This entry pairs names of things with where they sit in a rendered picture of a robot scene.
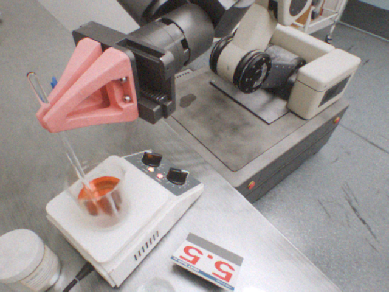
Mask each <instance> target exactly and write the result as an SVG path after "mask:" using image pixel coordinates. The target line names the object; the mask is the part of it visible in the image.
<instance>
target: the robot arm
mask: <svg viewBox="0 0 389 292"><path fill-rule="evenodd" d="M116 1H117V2H118V3H119V4H120V5H121V6H122V8H123V9H124V10H125V11H126V12H127V13H128V15H129V16H130V17H131V18H132V19H133V20H134V21H135V22H136V23H137V24H138V25H139V26H140V27H139V28H138V29H136V30H134V31H133V32H131V33H129V34H125V33H122V32H119V31H117V30H114V29H112V28H110V27H108V26H104V25H102V24H100V23H97V22H95V21H89V22H87V23H85V24H82V25H81V26H80V28H77V29H75V30H73V31H72V36H73V39H74V41H75V45H76V49H75V51H74V53H73V55H72V57H71V59H70V61H69V63H68V65H67V67H66V68H65V70H64V72H63V74H62V76H61V79H60V81H59V82H58V84H57V85H56V87H55V89H54V90H53V91H52V92H51V93H50V95H49V96H48V99H49V102H50V104H51V105H52V108H51V110H50V111H49V112H48V113H47V114H45V112H44V110H43V107H42V106H41V108H40V109H39V111H38V112H37V113H36V118H37V119H38V121H39V123H40V124H41V126H42V127H43V128H44V129H47V130H48V132H50V133H57V132H61V131H66V130H72V129H76V128H81V127H86V126H91V125H100V124H106V123H117V122H128V121H134V120H135V119H136V118H141V119H143V120H145V121H147V122H149V123H151V124H153V125H154V124H156V123H157V122H158V121H159V120H160V119H161V118H164V119H167V118H169V117H170V116H171V115H172V114H173V113H174V112H175V111H176V84H175V74H177V73H178V72H179V71H181V70H182V69H183V68H184V67H186V66H187V65H189V64H190V63H191V62H193V61H194V60H195V59H197V58H198V57H200V55H202V54H203V53H204V52H205V51H207V50H208V49H210V48H211V46H212V44H213V40H214V38H224V37H227V36H228V35H230V34H231V32H232V31H233V30H234V28H235V27H236V26H237V24H238V23H239V22H240V21H241V20H242V18H243V17H244V15H245V14H246V12H247V11H248V9H249V8H250V7H251V5H252V4H253V3H254V1H255V0H116ZM88 96H89V97H88ZM87 97H88V98H87ZM86 98H87V99H86Z"/></svg>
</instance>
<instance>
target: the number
mask: <svg viewBox="0 0 389 292"><path fill-rule="evenodd" d="M175 256H176V257H178V258H179V259H181V260H183V261H185V262H187V263H189V264H191V265H193V266H195V267H197V268H199V269H200V270H202V271H204V272H206V273H208V274H210V275H212V276H214V277H216V278H218V279H219V280H221V281H223V282H225V283H227V284H229V285H231V286H233V284H234V281H235V278H236V274H237V272H238V268H237V267H235V266H233V265H231V264H229V263H227V262H225V261H223V260H221V259H219V258H217V257H215V256H213V255H210V254H208V253H206V252H204V251H202V250H200V249H198V248H196V247H194V246H192V245H190V244H188V243H186V242H185V243H184V245H183V246H182V247H181V249H180V250H178V253H177V254H176V255H175Z"/></svg>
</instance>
